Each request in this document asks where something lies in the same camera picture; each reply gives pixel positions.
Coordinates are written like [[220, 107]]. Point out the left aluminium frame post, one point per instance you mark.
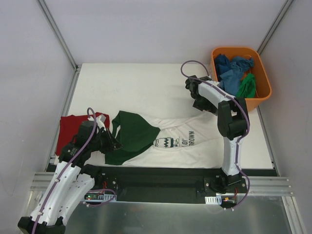
[[56, 31]]

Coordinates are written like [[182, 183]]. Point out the aluminium frame post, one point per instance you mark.
[[56, 31], [275, 25]]

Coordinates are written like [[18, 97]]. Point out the right white cable duct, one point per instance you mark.
[[213, 200]]

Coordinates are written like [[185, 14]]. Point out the white cable duct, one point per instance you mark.
[[99, 198], [213, 200]]

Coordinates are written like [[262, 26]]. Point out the dark blue t shirt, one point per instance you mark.
[[222, 64]]

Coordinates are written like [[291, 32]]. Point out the left white cable duct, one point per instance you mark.
[[99, 198]]

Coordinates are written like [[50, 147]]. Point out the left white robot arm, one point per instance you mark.
[[74, 181]]

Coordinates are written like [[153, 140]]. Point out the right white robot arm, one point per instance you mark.
[[232, 123]]

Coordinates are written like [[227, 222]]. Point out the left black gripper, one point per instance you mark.
[[107, 139]]

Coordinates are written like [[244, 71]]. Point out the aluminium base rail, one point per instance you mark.
[[260, 185]]

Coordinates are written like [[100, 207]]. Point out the folded red t shirt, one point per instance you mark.
[[69, 127]]

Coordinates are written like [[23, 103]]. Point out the light blue t shirt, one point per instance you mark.
[[230, 80]]

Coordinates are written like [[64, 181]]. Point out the orange plastic bin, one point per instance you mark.
[[262, 84]]

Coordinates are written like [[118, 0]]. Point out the right aluminium frame post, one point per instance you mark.
[[275, 25]]

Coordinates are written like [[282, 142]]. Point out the bright green t shirt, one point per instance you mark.
[[247, 87]]

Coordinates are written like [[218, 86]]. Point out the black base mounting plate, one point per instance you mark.
[[165, 185]]

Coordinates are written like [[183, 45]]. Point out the white and green t shirt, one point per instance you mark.
[[192, 142]]

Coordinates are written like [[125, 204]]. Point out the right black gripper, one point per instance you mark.
[[193, 86]]

